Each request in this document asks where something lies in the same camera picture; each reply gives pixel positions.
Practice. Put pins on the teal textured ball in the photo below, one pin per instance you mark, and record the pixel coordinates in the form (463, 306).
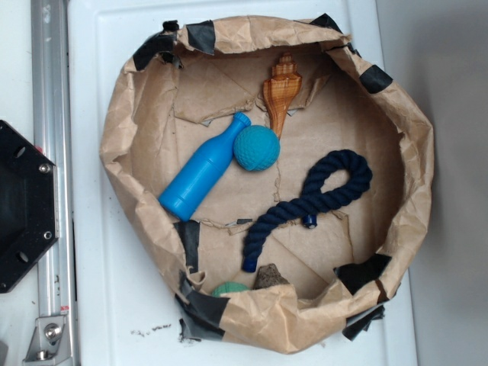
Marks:
(256, 148)

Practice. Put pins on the brown paper bag bin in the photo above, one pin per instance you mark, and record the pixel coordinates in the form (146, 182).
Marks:
(183, 87)

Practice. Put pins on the blue plastic bottle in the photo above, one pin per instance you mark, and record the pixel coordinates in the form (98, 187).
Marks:
(202, 171)

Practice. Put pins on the brown rock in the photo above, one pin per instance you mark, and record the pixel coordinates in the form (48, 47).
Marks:
(269, 276)

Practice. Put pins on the orange conch shell toy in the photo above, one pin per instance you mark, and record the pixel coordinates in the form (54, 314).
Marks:
(280, 90)

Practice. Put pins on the green ball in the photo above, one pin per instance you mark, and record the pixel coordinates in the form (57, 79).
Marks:
(229, 287)

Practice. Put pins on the white tray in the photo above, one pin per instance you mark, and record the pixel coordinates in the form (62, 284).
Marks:
(127, 315)

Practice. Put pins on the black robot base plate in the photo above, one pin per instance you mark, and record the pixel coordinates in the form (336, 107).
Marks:
(28, 206)

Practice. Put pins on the aluminium extrusion rail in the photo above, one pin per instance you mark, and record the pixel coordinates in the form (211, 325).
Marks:
(50, 77)

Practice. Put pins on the metal corner bracket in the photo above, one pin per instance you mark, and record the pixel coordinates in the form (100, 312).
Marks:
(49, 344)

